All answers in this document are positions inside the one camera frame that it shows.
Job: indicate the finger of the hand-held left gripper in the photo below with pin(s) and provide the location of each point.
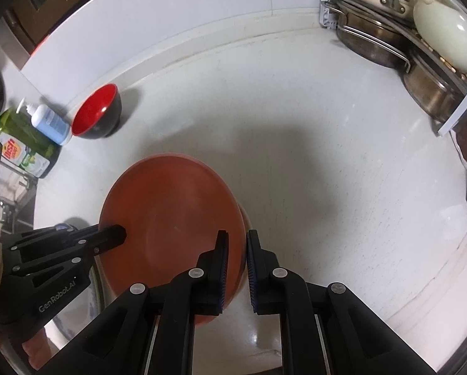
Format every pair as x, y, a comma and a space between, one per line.
41, 236
108, 237

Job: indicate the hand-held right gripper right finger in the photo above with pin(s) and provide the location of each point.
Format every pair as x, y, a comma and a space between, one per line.
251, 265

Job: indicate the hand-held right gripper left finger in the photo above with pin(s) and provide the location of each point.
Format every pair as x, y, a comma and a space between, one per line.
222, 259

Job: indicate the blue floral white plate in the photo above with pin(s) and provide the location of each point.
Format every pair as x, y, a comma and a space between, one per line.
241, 332

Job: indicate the orange plate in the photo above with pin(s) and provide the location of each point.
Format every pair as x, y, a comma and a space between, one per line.
170, 211

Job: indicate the person's left hand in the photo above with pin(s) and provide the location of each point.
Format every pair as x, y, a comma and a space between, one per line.
36, 349

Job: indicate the steel sink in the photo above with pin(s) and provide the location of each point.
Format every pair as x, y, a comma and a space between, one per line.
16, 203

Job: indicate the green dish soap bottle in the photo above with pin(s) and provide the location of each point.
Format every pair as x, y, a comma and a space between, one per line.
22, 144

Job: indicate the blue and white pump bottle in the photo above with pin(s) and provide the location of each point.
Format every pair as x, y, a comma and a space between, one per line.
51, 123

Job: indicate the red and black bowl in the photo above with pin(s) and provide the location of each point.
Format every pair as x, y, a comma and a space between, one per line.
92, 107

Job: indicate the steel pot with lid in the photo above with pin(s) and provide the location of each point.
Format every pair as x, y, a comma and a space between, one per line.
432, 90

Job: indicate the grey corner shelf rack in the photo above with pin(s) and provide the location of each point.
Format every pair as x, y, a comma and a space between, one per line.
462, 109

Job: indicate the white plastic lattice bracket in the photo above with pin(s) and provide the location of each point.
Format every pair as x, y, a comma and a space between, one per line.
329, 2

